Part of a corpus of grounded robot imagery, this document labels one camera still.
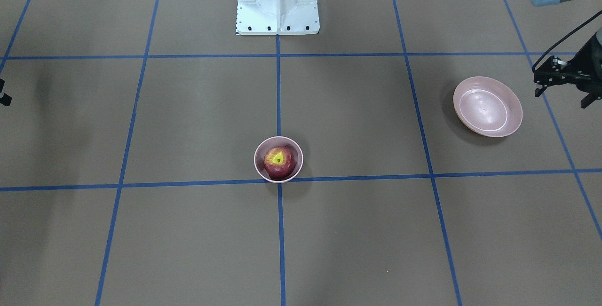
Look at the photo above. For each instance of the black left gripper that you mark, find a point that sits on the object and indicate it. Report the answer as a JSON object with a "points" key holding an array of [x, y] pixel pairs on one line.
{"points": [[589, 59]]}

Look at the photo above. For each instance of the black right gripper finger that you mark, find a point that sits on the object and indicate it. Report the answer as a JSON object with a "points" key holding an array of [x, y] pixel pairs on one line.
{"points": [[5, 99]]}

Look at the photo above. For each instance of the pink bowl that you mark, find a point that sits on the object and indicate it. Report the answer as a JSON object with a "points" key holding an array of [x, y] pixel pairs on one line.
{"points": [[278, 141]]}

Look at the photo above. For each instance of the red yellow apple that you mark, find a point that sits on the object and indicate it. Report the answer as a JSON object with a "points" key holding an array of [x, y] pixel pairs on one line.
{"points": [[279, 162]]}

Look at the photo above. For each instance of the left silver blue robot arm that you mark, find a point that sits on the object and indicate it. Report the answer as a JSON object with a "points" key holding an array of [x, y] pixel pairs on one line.
{"points": [[546, 54]]}

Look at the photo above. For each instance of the pink plate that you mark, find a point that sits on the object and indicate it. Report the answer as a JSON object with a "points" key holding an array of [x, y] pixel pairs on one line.
{"points": [[487, 107]]}

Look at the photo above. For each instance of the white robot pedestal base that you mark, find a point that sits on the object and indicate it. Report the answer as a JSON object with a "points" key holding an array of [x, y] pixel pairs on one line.
{"points": [[277, 17]]}

